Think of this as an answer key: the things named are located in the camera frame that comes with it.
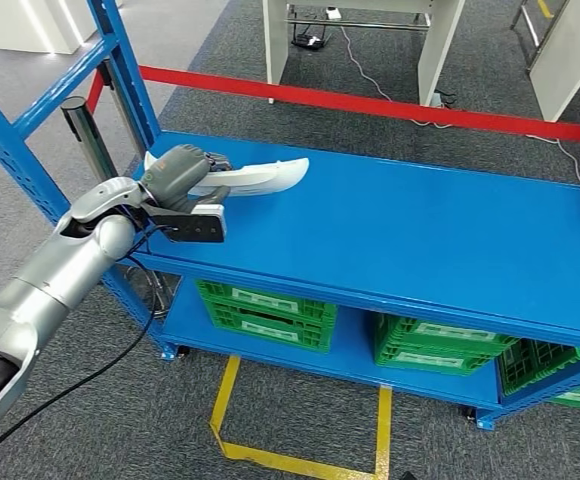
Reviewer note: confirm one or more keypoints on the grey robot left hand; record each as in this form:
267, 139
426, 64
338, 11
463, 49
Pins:
177, 175

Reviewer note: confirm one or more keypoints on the white desk panel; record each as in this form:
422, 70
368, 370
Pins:
570, 60

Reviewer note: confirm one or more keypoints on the white power adapter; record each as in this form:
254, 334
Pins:
437, 100

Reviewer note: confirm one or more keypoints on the white power strip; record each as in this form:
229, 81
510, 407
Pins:
334, 12

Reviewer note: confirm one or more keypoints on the steel frame table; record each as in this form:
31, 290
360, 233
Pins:
543, 43

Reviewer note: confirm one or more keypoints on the blue metal shelf rack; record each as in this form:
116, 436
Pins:
370, 232

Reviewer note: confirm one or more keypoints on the white desk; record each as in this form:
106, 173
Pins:
433, 53

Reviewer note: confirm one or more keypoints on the white curved plastic part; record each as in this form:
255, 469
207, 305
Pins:
265, 179

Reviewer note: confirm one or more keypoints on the white lit partition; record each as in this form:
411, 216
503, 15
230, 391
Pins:
20, 26

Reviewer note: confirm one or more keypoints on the yellow floor tape outline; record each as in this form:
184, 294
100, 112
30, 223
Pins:
223, 397

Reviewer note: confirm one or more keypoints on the red barrier belt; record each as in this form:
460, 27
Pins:
370, 102

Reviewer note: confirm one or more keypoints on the black router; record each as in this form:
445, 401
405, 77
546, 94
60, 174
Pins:
313, 41

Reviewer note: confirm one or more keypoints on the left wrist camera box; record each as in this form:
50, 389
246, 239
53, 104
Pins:
195, 228

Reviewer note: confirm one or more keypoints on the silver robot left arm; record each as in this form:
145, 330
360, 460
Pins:
60, 278

